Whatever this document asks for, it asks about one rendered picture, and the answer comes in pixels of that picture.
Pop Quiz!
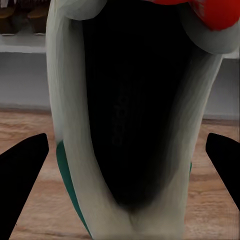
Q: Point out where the gym shoe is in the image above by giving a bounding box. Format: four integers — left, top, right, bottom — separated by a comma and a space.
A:
45, 0, 240, 240

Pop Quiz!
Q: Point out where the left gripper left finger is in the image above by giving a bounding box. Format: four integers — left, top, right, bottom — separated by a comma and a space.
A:
0, 133, 49, 240

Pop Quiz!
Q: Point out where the sandal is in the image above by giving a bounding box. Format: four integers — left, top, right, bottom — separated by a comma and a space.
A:
27, 0, 51, 35
0, 0, 38, 36

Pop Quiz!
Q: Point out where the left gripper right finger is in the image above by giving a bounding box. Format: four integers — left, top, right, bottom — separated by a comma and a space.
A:
205, 133, 240, 210

